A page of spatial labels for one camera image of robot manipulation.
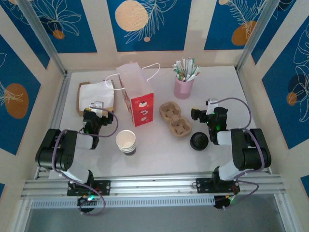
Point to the white napkins on brown tray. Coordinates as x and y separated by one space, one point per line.
79 96

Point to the pink straw holder cup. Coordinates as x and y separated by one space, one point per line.
183 90

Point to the aluminium front frame rail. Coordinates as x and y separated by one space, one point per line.
154 186

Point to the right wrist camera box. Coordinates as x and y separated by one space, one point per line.
212 101

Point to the red and white paper bag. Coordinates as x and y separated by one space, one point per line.
142 111

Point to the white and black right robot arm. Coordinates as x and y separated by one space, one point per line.
251 149

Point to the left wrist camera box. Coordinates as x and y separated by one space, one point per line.
96 105

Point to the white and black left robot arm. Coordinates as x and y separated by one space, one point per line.
58 149

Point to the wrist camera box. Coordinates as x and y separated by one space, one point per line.
212 101
96 105

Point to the aluminium side rail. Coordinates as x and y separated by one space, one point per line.
62 96

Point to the aluminium frame post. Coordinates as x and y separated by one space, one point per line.
254 36
43 36

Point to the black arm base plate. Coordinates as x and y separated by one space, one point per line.
103 187
204 184

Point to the brown pulp cup carrier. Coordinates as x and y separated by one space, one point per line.
175 119

